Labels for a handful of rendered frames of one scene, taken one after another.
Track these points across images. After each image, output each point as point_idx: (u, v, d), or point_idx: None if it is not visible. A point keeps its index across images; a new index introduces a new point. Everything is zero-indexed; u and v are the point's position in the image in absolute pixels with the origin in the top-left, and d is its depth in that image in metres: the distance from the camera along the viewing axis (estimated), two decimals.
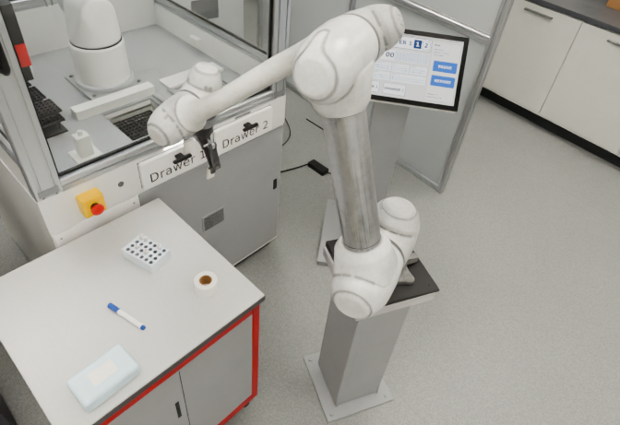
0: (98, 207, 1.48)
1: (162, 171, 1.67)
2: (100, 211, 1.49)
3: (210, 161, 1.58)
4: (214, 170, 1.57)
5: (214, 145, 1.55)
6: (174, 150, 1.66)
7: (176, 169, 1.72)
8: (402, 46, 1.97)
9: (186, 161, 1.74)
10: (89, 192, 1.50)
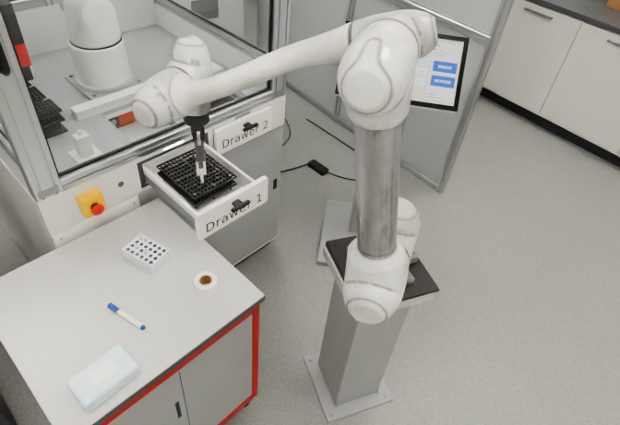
0: (98, 207, 1.48)
1: (219, 219, 1.52)
2: (100, 211, 1.49)
3: None
4: (196, 161, 1.44)
5: (203, 140, 1.39)
6: (232, 197, 1.51)
7: (232, 216, 1.56)
8: None
9: (243, 207, 1.58)
10: (89, 192, 1.50)
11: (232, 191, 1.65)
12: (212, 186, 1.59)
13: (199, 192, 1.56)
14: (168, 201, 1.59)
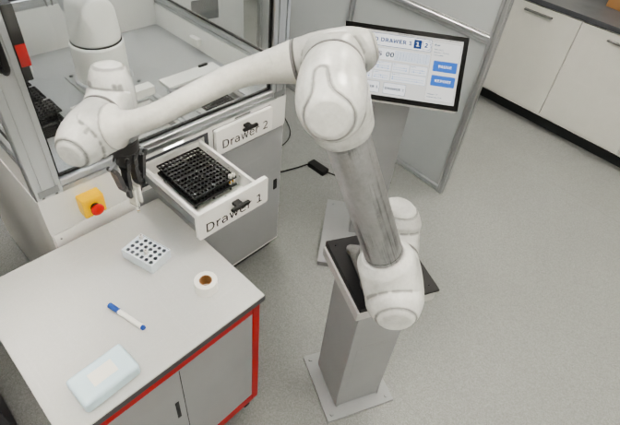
0: (98, 207, 1.48)
1: (219, 219, 1.52)
2: (100, 211, 1.49)
3: (124, 182, 1.33)
4: (120, 188, 1.33)
5: (118, 171, 1.27)
6: (232, 197, 1.51)
7: (232, 216, 1.56)
8: (402, 46, 1.97)
9: (243, 207, 1.58)
10: (89, 192, 1.50)
11: (232, 191, 1.65)
12: (212, 186, 1.59)
13: (199, 192, 1.56)
14: (168, 201, 1.59)
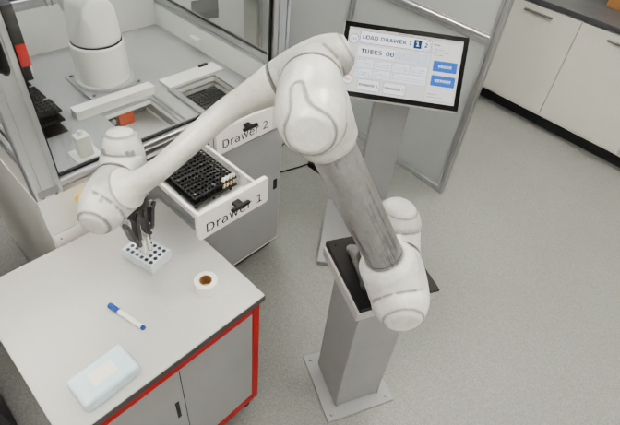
0: None
1: (219, 219, 1.52)
2: None
3: (133, 233, 1.40)
4: (130, 239, 1.40)
5: (128, 225, 1.33)
6: (232, 197, 1.51)
7: (232, 216, 1.56)
8: (402, 46, 1.97)
9: (243, 207, 1.58)
10: None
11: (232, 191, 1.65)
12: (212, 186, 1.59)
13: (199, 192, 1.56)
14: (168, 201, 1.59)
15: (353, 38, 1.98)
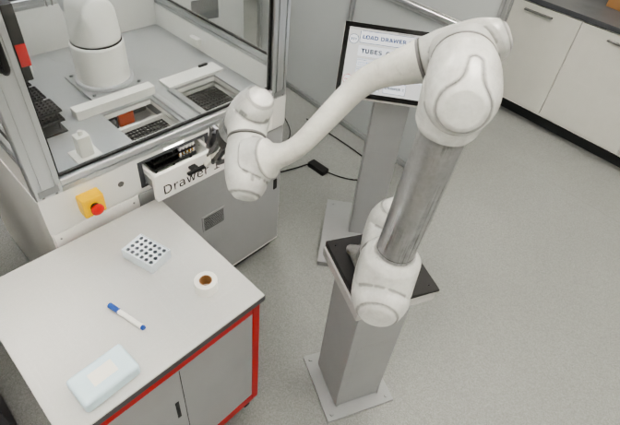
0: (98, 207, 1.48)
1: (176, 182, 1.63)
2: (100, 211, 1.49)
3: (218, 159, 1.47)
4: (217, 164, 1.48)
5: None
6: (188, 161, 1.62)
7: (190, 180, 1.68)
8: (402, 46, 1.97)
9: (200, 172, 1.70)
10: (89, 192, 1.50)
11: None
12: (172, 153, 1.70)
13: (159, 158, 1.67)
14: None
15: (353, 38, 1.98)
